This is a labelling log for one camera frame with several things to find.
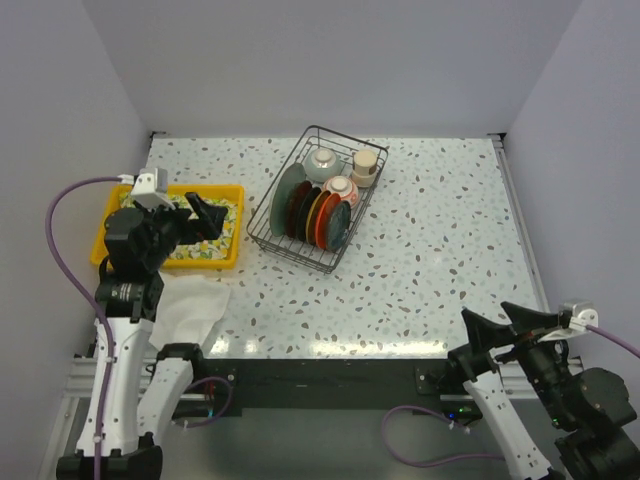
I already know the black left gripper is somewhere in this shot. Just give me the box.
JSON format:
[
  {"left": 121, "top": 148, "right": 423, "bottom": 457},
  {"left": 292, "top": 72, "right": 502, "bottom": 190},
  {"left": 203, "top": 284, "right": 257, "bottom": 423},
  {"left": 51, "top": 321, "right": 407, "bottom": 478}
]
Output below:
[{"left": 137, "top": 190, "right": 227, "bottom": 268}]

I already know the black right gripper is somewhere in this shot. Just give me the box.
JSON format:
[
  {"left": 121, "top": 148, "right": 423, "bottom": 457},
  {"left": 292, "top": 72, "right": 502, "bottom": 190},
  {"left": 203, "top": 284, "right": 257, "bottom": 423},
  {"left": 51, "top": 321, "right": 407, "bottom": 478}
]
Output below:
[{"left": 461, "top": 298, "right": 577, "bottom": 423}]

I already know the dark red flower plate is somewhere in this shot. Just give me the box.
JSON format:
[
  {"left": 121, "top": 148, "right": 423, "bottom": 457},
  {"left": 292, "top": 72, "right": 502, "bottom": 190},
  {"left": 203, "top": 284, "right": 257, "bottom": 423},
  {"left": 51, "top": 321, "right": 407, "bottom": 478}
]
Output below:
[{"left": 285, "top": 180, "right": 312, "bottom": 239}]

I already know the celadon green flower plate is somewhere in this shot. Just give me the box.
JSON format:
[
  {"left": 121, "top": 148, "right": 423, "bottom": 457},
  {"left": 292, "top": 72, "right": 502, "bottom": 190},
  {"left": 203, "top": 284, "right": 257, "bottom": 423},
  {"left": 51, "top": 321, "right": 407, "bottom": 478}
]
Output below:
[{"left": 269, "top": 163, "right": 305, "bottom": 237}]

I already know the yellow brown patterned plate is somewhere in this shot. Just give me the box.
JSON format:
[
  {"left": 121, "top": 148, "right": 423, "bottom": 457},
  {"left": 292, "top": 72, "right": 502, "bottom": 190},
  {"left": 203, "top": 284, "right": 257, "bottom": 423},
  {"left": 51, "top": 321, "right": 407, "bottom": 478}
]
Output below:
[{"left": 305, "top": 190, "right": 331, "bottom": 246}]

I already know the orange red plate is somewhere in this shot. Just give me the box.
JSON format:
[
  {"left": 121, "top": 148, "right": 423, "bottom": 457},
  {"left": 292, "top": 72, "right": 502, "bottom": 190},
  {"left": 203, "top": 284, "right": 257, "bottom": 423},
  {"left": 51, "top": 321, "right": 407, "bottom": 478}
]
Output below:
[{"left": 315, "top": 193, "right": 342, "bottom": 250}]

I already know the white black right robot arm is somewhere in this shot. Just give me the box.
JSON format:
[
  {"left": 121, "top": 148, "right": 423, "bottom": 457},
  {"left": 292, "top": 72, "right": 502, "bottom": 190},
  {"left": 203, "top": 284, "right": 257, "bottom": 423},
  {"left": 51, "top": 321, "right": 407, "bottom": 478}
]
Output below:
[{"left": 444, "top": 301, "right": 639, "bottom": 479}]

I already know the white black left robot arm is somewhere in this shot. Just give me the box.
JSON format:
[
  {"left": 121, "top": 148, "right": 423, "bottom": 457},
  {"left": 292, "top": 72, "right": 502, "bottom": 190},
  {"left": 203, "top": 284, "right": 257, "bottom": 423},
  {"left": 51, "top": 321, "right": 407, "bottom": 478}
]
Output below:
[{"left": 56, "top": 192, "right": 227, "bottom": 479}]

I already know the lemon print cloth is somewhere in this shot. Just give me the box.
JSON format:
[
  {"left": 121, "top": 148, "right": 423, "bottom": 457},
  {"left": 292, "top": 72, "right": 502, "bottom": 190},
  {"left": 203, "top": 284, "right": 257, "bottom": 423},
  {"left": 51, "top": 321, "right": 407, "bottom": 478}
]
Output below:
[{"left": 111, "top": 191, "right": 239, "bottom": 266}]

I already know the yellow plastic tray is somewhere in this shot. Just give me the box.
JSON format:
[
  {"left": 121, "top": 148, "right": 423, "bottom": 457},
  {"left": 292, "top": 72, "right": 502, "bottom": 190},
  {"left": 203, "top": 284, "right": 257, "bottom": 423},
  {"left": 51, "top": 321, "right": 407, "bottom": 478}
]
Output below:
[{"left": 90, "top": 184, "right": 244, "bottom": 274}]

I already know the white towel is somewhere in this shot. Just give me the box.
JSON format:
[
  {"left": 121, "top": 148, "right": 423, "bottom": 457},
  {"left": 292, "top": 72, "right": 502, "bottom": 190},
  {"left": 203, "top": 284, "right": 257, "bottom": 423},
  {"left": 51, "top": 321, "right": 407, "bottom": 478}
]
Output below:
[{"left": 149, "top": 273, "right": 231, "bottom": 351}]

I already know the celadon green bowl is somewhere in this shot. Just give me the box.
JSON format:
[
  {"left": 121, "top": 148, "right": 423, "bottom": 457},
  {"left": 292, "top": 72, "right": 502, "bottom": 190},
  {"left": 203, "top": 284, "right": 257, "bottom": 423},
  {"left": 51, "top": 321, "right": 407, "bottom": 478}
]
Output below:
[{"left": 303, "top": 148, "right": 342, "bottom": 183}]

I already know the teal blue plate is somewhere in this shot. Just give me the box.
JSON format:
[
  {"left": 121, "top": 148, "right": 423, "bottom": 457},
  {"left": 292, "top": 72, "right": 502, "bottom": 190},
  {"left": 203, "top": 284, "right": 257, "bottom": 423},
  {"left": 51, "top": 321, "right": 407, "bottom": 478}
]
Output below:
[{"left": 325, "top": 201, "right": 351, "bottom": 252}]

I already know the red white patterned bowl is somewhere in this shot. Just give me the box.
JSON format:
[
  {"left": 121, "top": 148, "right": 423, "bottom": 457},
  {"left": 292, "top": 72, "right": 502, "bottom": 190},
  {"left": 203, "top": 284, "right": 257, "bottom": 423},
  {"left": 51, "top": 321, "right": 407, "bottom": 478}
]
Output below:
[{"left": 323, "top": 175, "right": 360, "bottom": 209}]

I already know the beige ceramic cup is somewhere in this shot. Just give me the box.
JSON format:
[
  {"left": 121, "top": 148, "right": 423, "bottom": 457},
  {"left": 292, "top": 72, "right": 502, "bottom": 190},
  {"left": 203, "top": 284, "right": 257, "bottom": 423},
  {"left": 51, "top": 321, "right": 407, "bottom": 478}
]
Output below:
[{"left": 351, "top": 149, "right": 377, "bottom": 188}]

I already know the aluminium frame rail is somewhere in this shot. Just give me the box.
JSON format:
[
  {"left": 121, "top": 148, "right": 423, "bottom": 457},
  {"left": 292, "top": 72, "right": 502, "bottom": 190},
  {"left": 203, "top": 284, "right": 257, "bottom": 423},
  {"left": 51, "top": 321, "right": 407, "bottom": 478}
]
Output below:
[{"left": 487, "top": 132, "right": 584, "bottom": 401}]

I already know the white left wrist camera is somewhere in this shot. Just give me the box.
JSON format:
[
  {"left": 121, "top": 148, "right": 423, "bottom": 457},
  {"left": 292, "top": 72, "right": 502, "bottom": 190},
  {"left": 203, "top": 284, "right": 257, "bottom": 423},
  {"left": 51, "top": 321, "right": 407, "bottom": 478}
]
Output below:
[{"left": 130, "top": 168, "right": 175, "bottom": 210}]

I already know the black wire dish rack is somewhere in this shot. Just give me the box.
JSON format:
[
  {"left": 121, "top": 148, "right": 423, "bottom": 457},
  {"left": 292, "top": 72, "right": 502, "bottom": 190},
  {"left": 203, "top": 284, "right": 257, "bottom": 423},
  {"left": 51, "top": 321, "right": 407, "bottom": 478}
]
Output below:
[{"left": 247, "top": 125, "right": 388, "bottom": 274}]

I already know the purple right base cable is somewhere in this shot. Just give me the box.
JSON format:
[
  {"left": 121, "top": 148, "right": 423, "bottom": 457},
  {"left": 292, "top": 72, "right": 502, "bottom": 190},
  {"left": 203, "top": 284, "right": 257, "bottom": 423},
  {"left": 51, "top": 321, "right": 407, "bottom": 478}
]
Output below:
[{"left": 381, "top": 404, "right": 507, "bottom": 469}]

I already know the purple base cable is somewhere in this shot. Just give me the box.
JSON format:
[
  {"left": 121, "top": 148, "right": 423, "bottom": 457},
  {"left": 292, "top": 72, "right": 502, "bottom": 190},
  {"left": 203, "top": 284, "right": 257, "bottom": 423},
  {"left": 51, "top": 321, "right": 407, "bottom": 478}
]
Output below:
[
  {"left": 172, "top": 376, "right": 235, "bottom": 429},
  {"left": 381, "top": 404, "right": 507, "bottom": 469}
]

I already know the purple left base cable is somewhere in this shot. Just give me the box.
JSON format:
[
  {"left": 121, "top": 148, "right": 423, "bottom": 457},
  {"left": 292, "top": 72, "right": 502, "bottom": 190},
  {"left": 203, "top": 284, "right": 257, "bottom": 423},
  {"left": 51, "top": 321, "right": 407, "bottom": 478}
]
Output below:
[{"left": 172, "top": 376, "right": 235, "bottom": 429}]

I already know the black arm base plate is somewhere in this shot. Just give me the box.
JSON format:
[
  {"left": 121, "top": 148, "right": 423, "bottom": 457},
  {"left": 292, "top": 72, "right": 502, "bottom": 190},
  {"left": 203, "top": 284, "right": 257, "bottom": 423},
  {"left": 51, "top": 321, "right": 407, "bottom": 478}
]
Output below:
[{"left": 200, "top": 358, "right": 482, "bottom": 423}]

